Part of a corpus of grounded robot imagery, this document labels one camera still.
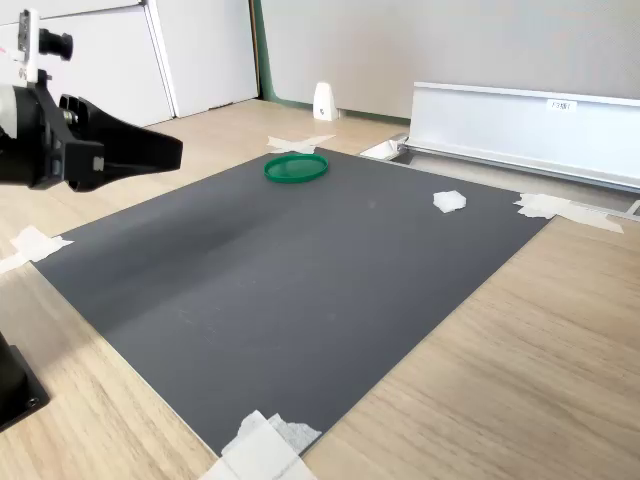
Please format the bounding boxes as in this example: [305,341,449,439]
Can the small white plastic terminal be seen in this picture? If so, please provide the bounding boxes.
[432,189,468,215]

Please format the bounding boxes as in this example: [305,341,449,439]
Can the round green lid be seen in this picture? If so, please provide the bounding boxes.
[263,153,330,185]

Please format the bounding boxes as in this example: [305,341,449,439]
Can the wide white board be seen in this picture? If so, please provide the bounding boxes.
[0,0,177,130]

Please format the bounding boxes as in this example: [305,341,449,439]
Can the white masking tape piece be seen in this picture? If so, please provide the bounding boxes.
[0,224,75,275]
[199,409,324,480]
[266,132,337,155]
[513,192,625,235]

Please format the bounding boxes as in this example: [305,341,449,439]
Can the narrow white board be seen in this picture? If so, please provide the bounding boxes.
[147,0,261,120]

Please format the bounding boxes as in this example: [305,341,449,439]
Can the dark grey mat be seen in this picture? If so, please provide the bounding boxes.
[32,146,559,459]

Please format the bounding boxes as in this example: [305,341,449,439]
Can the grey partition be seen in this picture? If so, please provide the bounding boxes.
[259,0,640,121]

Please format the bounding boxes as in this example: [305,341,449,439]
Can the white gripper camera box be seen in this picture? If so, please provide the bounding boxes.
[17,8,75,84]

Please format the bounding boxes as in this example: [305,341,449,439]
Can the small white bracket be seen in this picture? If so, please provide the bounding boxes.
[312,82,337,122]

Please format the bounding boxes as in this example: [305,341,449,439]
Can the silver cable duct cover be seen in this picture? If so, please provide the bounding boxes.
[407,81,640,194]

